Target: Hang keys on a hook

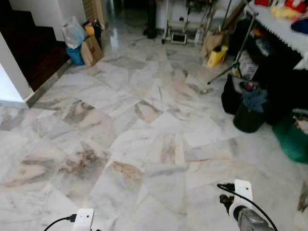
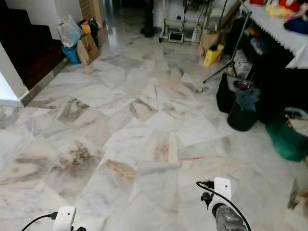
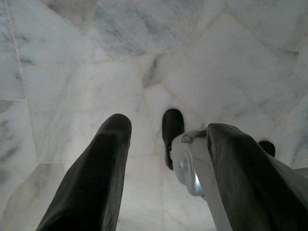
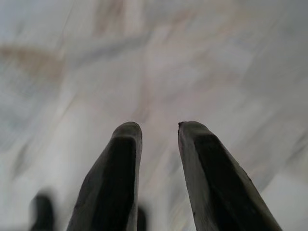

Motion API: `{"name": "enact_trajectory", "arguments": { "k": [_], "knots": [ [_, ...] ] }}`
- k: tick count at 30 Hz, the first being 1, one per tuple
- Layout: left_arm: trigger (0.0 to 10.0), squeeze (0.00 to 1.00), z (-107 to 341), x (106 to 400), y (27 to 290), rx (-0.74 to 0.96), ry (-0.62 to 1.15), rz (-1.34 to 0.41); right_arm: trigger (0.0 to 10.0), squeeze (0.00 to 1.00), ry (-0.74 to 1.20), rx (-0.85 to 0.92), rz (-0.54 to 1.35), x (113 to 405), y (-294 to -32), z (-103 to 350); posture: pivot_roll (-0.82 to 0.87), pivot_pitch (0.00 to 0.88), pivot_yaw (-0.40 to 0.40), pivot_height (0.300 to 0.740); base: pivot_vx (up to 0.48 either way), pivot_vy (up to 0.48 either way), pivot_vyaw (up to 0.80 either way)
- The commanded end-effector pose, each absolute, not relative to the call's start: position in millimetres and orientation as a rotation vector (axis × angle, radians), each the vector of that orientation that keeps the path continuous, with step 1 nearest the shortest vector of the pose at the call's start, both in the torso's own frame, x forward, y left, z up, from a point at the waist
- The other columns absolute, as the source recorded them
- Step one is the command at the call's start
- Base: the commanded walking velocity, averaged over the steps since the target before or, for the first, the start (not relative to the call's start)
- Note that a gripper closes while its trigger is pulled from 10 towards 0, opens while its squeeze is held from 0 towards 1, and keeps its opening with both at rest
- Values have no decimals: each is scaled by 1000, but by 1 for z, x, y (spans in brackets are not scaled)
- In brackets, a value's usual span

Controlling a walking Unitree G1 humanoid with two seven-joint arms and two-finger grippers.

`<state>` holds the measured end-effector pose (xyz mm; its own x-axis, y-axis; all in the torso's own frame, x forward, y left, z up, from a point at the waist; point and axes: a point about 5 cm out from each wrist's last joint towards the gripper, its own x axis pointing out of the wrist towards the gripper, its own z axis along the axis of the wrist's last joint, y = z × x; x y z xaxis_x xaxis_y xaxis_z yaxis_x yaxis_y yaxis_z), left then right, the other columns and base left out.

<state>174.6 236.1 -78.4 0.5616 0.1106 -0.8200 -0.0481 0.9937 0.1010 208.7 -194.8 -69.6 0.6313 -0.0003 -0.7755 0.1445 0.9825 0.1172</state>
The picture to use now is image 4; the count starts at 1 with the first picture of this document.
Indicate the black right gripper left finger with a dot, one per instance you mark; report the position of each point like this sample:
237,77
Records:
113,178

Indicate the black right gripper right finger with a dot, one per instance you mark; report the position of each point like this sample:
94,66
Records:
221,187

